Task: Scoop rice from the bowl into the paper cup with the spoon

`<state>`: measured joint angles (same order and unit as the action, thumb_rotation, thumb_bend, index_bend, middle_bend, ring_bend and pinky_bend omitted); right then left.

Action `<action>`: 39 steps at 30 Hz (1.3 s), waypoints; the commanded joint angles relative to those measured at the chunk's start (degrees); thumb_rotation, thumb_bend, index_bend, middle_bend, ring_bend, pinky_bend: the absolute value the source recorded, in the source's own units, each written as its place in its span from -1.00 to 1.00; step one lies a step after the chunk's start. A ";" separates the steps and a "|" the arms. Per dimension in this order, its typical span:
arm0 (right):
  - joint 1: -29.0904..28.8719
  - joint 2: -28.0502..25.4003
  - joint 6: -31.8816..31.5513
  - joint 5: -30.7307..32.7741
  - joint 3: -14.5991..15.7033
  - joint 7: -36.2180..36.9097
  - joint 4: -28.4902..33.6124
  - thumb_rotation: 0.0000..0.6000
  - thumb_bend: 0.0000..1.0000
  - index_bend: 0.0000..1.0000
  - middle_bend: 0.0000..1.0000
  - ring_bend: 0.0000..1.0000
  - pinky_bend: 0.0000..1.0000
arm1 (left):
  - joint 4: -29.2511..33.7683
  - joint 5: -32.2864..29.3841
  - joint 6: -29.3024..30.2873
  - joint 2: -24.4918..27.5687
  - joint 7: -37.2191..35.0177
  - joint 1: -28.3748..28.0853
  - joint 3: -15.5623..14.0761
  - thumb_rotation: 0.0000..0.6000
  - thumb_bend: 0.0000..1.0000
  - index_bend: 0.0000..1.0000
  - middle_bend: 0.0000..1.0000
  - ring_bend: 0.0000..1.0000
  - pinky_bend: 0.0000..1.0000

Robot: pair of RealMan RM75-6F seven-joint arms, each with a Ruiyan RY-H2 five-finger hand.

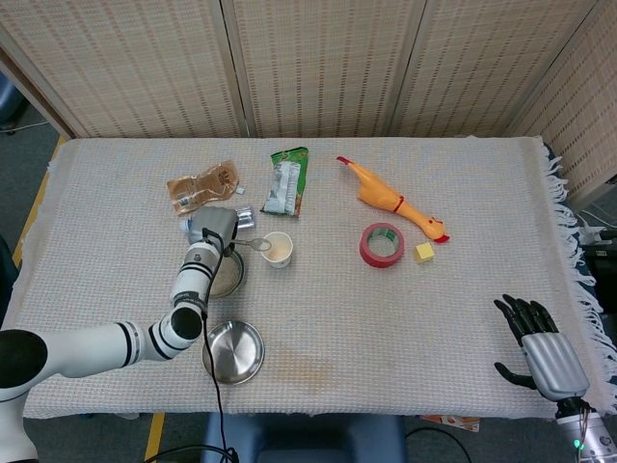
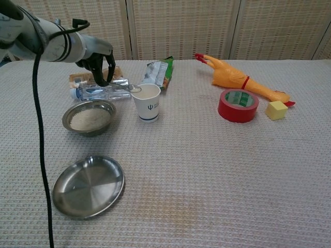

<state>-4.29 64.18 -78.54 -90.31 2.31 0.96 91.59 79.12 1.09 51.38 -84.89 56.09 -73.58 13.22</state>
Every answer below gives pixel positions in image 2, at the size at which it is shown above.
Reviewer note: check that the yellow foam cube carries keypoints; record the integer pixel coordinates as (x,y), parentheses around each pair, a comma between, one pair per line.
(276,111)

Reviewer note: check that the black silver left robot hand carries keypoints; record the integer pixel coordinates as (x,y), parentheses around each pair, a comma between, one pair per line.
(99,47)

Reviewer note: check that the green snack bag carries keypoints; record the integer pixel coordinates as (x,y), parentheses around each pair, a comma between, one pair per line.
(160,71)

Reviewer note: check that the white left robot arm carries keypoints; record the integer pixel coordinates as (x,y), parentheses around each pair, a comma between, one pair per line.
(26,38)

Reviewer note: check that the brown spout pouch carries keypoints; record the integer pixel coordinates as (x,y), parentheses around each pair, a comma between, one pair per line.
(77,77)

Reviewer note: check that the yellow rubber chicken toy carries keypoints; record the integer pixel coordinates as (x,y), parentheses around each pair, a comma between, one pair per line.
(232,76)

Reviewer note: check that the small metal spoon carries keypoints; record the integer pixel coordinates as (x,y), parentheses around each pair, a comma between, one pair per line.
(135,89)

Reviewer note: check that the clear plastic water bottle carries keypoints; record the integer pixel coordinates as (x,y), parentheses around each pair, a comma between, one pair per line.
(93,93)

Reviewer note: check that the red tape roll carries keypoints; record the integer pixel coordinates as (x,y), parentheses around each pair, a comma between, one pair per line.
(232,111)

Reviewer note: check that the beige woven tablecloth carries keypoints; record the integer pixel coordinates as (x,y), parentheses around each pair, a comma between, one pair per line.
(207,168)

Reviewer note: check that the flat steel plate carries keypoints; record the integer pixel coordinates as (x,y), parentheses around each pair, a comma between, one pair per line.
(88,188)

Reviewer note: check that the woven folding screen panel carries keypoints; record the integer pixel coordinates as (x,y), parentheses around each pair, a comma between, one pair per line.
(279,25)
(103,15)
(326,49)
(181,25)

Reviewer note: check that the white paper cup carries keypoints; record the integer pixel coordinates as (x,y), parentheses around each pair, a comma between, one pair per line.
(147,106)

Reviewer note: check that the steel rice bowl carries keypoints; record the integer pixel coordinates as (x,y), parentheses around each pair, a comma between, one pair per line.
(89,131)

